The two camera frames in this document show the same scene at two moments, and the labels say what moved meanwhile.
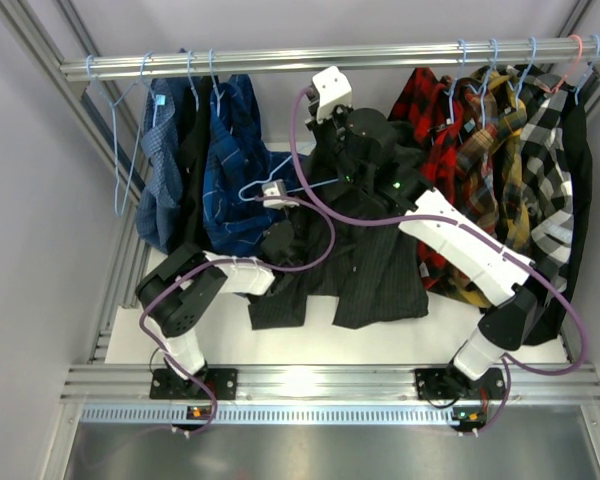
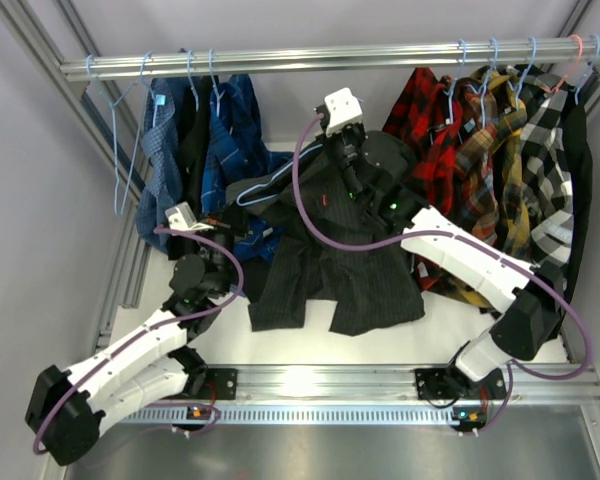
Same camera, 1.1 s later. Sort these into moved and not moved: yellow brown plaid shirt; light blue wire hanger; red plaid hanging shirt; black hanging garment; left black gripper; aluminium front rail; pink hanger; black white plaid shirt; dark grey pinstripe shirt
Moved: dark grey pinstripe shirt; left black gripper; light blue wire hanger
Not moved: aluminium front rail; black hanging garment; yellow brown plaid shirt; pink hanger; black white plaid shirt; red plaid hanging shirt
